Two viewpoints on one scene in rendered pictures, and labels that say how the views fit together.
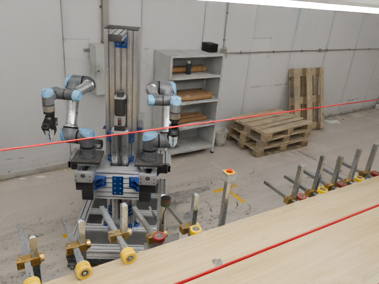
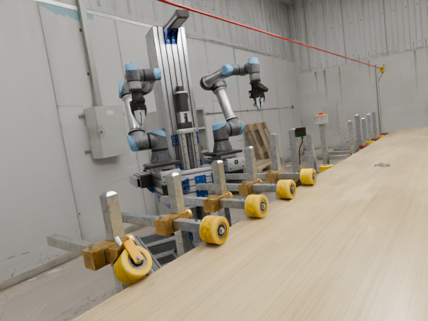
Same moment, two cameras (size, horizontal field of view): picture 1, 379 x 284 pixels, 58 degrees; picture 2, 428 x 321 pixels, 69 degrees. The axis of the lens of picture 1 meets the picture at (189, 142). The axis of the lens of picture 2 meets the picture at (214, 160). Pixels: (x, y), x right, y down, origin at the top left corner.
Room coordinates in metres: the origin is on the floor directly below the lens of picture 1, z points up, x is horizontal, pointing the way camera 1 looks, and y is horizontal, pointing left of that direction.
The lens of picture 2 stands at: (0.23, 1.19, 1.24)
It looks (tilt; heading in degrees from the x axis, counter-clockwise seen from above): 6 degrees down; 341
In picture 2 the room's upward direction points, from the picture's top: 8 degrees counter-clockwise
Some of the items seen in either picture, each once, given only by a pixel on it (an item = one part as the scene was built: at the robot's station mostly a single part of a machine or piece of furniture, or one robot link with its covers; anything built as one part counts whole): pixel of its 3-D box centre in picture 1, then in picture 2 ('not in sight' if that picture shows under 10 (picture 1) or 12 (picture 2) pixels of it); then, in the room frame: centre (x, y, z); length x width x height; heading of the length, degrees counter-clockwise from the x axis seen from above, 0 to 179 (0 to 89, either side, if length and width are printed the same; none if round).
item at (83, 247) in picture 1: (78, 246); (251, 186); (1.52, 0.58, 0.95); 0.14 x 0.06 x 0.05; 122
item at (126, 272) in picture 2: not in sight; (133, 265); (1.01, 1.16, 0.93); 0.09 x 0.08 x 0.09; 32
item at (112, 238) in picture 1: (120, 234); (275, 175); (1.65, 0.37, 0.95); 0.14 x 0.06 x 0.05; 122
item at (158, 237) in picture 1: (158, 242); not in sight; (1.73, 0.14, 0.85); 0.08 x 0.08 x 0.11
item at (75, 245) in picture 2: not in sight; (80, 246); (1.22, 1.30, 0.95); 0.37 x 0.03 x 0.03; 32
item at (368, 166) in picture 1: (369, 165); (375, 132); (3.01, -1.76, 0.92); 0.04 x 0.04 x 0.48; 32
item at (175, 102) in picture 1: (175, 104); (253, 65); (2.22, 0.12, 1.62); 0.09 x 0.08 x 0.11; 12
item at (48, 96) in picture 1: (48, 97); (132, 72); (2.14, 0.95, 1.62); 0.09 x 0.08 x 0.11; 178
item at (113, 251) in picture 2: not in sight; (127, 256); (1.02, 1.17, 0.95); 0.10 x 0.04 x 0.10; 32
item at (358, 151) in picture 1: (352, 171); (370, 135); (2.87, -1.55, 0.91); 0.04 x 0.04 x 0.48; 32
